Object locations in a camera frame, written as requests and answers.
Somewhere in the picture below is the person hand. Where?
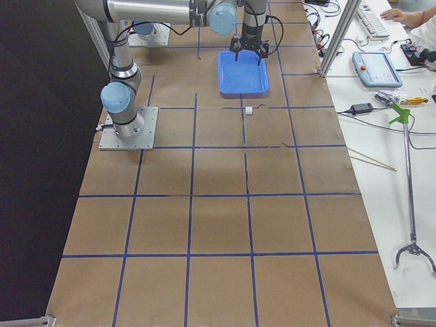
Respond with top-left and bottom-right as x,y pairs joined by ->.
379,9 -> 405,22

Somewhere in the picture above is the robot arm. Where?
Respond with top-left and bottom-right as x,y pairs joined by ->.
132,20 -> 161,36
75,1 -> 269,140

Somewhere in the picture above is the teach pendant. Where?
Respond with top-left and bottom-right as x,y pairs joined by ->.
352,52 -> 403,88

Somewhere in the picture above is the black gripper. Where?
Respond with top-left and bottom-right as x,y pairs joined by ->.
229,23 -> 269,65

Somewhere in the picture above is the wooden chopstick pair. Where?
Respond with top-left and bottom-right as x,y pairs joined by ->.
347,147 -> 397,172

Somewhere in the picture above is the blue plastic tray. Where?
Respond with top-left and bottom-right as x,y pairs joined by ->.
217,50 -> 270,99

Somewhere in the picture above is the white keyboard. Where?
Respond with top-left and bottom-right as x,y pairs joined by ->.
356,1 -> 390,41

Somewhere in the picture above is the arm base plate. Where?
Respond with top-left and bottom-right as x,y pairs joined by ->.
129,22 -> 170,48
99,107 -> 159,151

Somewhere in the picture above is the green handled reacher grabber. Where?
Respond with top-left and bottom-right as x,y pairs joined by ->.
389,103 -> 435,277

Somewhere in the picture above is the yellow tool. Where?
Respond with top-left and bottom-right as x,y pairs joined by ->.
401,97 -> 429,106

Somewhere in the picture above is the aluminium frame post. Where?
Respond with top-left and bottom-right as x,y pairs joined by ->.
319,0 -> 361,78

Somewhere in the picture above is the black power adapter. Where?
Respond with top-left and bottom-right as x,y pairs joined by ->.
349,103 -> 373,115

